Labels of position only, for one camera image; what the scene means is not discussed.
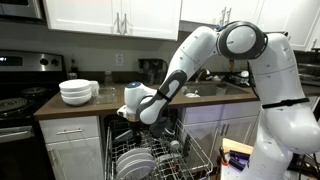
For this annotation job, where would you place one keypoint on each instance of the white dinner plate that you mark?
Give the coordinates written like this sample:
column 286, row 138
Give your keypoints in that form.
column 136, row 168
column 142, row 156
column 133, row 152

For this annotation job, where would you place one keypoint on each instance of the white wall outlet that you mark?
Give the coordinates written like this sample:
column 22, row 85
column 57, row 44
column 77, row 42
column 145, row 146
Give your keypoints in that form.
column 119, row 59

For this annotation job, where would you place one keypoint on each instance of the white base cabinet door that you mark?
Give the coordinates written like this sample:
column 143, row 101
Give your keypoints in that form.
column 203, row 136
column 238, row 128
column 80, row 160

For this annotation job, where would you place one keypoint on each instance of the black steel stove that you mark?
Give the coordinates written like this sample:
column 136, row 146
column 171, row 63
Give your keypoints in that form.
column 20, row 100

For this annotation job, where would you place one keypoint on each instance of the small glass jar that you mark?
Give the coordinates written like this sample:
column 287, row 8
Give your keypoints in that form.
column 72, row 76

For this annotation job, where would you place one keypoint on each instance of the blue purple tool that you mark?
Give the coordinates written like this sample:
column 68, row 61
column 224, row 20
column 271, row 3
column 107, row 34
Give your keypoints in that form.
column 240, row 155

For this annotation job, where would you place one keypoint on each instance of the black coffee maker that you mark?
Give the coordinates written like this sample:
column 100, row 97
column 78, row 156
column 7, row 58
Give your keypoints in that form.
column 150, row 70

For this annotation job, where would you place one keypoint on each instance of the white mug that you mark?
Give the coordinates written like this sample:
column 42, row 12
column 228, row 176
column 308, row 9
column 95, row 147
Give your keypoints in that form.
column 95, row 87

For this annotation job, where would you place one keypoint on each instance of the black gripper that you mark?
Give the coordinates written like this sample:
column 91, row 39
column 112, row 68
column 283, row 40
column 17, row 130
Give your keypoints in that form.
column 135, row 126

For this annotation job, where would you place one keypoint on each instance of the dark glass bottle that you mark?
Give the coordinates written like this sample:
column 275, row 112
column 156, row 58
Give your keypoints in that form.
column 74, row 68

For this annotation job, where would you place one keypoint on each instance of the white wall cabinet door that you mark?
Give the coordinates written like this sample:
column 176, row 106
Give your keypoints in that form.
column 153, row 16
column 80, row 15

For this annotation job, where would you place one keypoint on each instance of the black cylinder tool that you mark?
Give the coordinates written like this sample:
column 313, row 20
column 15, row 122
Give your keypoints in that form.
column 236, row 164

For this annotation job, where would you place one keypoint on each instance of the grey plastic lid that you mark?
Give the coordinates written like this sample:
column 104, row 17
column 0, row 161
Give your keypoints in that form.
column 121, row 136

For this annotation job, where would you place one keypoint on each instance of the chrome faucet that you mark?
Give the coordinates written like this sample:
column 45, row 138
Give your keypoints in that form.
column 201, row 74

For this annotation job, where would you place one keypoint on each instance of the black dish drying rack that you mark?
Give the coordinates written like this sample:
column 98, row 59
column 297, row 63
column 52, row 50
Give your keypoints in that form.
column 243, row 79

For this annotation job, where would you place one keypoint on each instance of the steel microwave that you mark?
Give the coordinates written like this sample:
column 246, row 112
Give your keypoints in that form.
column 20, row 10

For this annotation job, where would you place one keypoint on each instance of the wide white drawer front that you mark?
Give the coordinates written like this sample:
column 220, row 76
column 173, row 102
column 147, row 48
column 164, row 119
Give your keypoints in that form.
column 220, row 111

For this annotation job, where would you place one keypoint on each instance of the white perforated board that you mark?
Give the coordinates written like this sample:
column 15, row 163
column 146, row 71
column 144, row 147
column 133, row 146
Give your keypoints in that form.
column 230, row 173

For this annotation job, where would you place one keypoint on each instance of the clear glass container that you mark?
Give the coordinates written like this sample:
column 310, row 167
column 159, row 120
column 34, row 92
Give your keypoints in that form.
column 106, row 96

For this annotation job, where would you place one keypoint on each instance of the clear glass bottle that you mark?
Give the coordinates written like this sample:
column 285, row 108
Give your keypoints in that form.
column 108, row 80

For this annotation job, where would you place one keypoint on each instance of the wooden board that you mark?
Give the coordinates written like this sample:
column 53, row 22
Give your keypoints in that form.
column 236, row 145

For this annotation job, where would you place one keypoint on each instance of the white bowl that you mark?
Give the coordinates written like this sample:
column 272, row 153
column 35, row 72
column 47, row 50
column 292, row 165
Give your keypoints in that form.
column 74, row 84
column 76, row 100
column 76, row 94

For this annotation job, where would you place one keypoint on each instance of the black bowl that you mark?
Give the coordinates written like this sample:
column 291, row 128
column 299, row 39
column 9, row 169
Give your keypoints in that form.
column 163, row 129

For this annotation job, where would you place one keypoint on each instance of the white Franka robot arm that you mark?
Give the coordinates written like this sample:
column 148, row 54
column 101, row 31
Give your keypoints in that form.
column 283, row 83

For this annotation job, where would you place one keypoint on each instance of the white wall cabinet row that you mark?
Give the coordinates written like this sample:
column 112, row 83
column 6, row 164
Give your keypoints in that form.
column 200, row 10

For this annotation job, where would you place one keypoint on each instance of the steel kitchen sink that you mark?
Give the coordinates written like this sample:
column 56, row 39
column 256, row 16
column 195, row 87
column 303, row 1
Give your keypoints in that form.
column 213, row 89

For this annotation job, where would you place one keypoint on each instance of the steel toaster oven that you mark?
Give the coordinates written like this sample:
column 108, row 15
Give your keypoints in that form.
column 310, row 75

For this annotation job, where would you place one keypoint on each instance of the black utensil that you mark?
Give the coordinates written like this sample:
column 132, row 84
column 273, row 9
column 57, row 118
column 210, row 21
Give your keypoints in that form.
column 186, row 145

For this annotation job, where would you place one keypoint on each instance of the small white cup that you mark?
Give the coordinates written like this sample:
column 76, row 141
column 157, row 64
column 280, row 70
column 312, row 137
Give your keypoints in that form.
column 175, row 145

